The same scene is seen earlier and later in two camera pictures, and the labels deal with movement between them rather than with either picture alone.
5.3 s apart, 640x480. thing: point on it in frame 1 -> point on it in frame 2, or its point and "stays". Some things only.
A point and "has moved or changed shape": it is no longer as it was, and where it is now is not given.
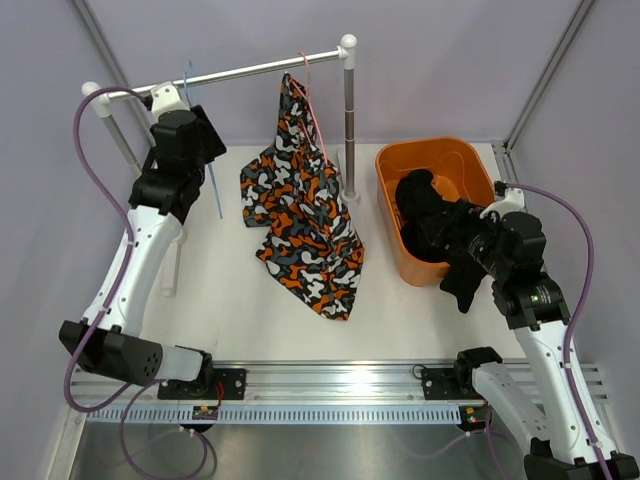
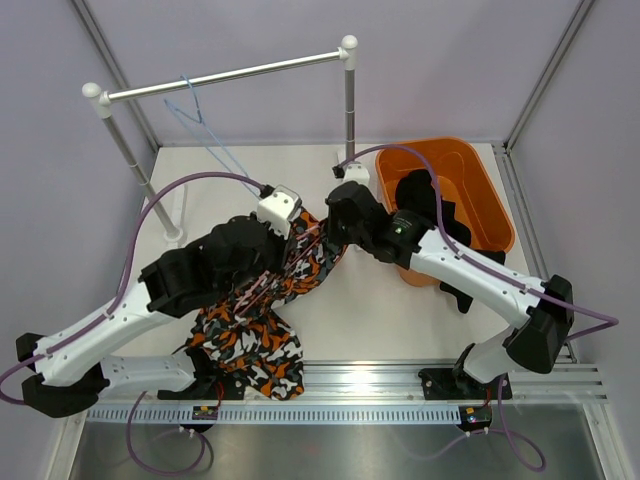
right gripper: (461, 219) -> (334, 236)
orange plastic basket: (458, 174) stays
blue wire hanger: (208, 165) has moved or changed shape
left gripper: (212, 146) -> (281, 244)
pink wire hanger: (307, 97) -> (278, 278)
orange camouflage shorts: (291, 191) -> (245, 331)
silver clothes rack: (101, 103) stays
